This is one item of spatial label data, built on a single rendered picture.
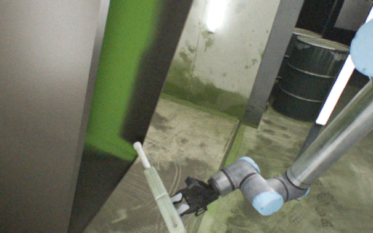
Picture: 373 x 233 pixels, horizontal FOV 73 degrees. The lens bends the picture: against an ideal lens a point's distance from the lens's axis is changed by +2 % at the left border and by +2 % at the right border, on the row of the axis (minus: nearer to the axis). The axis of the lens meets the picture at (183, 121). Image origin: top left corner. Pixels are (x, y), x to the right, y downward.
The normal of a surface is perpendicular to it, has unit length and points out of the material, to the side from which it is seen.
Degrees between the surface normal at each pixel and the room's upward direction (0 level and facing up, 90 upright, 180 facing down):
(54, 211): 90
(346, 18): 81
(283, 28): 90
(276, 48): 90
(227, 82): 90
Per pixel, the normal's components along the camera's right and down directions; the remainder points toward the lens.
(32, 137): -0.27, 0.46
